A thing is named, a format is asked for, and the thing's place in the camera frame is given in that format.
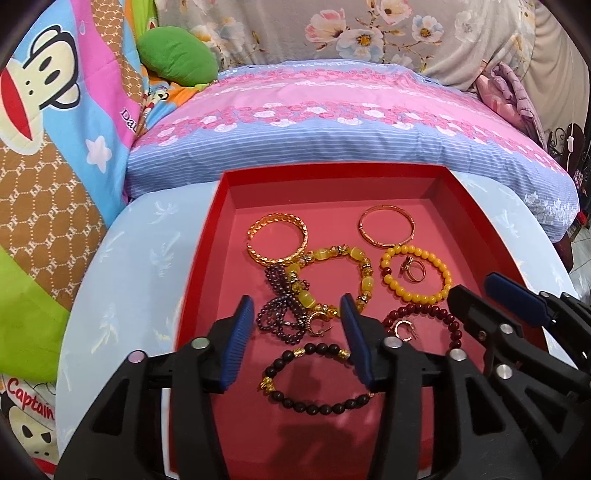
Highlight translucent yellow stone bracelet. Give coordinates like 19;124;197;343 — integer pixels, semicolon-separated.
285;246;374;320

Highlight gold hoop earring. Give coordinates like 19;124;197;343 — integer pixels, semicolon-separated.
393;319;419;341
305;311;335;337

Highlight purple small bead bracelet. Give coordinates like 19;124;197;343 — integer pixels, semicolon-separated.
256;264;315;344

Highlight smooth rose gold bangle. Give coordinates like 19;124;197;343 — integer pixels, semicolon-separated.
359;205;416;250

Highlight cartoon monkey print blanket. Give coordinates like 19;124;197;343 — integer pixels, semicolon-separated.
0;0;218;472

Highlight dark red bead bracelet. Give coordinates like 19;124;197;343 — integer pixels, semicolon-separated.
382;302;462;354

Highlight black wrought iron frame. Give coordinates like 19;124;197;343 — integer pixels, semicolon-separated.
549;124;591;169

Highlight pink and blue striped pillow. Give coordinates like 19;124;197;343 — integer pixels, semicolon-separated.
124;60;580;241

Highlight grey floral bed sheet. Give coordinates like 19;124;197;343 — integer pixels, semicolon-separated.
154;0;573;93

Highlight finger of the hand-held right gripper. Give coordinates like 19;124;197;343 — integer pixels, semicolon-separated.
485;272;555;329
447;285;502;344

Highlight opaque yellow bead bracelet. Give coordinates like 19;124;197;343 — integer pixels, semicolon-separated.
379;246;452;305

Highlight green plush pillow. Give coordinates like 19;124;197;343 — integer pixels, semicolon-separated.
137;31;219;88

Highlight gold ring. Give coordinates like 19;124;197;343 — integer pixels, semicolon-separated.
399;258;426;282

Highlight textured gold bangle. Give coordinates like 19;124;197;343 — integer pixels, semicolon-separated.
246;213;308;266

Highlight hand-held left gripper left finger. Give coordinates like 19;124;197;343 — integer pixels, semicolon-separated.
55;295;256;480

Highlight pink quilted cloth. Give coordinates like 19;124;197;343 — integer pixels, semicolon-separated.
475;62;550;153

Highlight black bead gold charm bracelet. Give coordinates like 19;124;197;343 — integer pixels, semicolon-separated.
260;342;374;414

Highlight red cardboard box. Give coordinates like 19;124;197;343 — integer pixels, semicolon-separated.
168;165;561;480

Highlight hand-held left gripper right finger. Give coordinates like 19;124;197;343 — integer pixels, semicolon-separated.
339;294;550;480

